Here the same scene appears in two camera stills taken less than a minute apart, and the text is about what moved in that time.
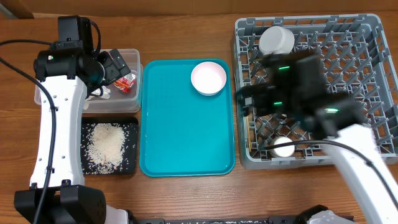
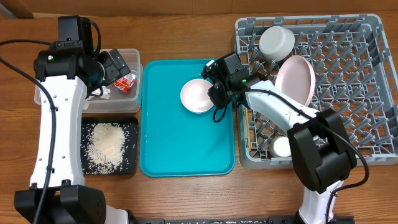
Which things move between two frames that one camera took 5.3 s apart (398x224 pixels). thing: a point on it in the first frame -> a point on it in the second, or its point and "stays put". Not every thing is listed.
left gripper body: [112, 71] stays put
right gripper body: [267, 99] -> [222, 94]
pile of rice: [105, 148] stays put
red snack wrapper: [125, 83] stays put
